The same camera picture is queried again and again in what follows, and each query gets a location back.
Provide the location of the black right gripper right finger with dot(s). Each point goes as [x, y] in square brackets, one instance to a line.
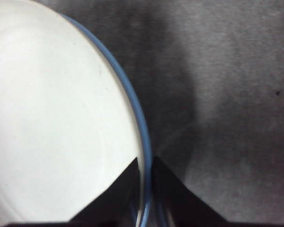
[180, 201]

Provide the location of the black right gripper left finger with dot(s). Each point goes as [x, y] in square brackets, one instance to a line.
[113, 203]

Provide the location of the blue round plate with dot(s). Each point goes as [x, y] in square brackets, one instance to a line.
[144, 137]

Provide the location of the white round plate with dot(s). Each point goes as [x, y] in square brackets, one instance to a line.
[56, 106]

